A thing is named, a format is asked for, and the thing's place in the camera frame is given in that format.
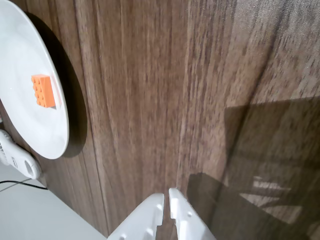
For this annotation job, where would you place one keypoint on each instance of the white round plate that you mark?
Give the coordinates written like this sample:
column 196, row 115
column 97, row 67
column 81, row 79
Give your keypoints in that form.
column 22, row 50

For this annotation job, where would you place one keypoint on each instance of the white plastic clamp stand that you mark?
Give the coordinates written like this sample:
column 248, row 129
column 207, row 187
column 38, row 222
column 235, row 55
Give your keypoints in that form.
column 25, row 162

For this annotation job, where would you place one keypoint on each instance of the orange lego block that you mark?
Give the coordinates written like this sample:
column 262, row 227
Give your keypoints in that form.
column 43, row 91

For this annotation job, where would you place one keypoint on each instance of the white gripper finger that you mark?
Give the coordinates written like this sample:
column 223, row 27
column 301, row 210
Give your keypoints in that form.
column 186, row 220
column 147, row 217

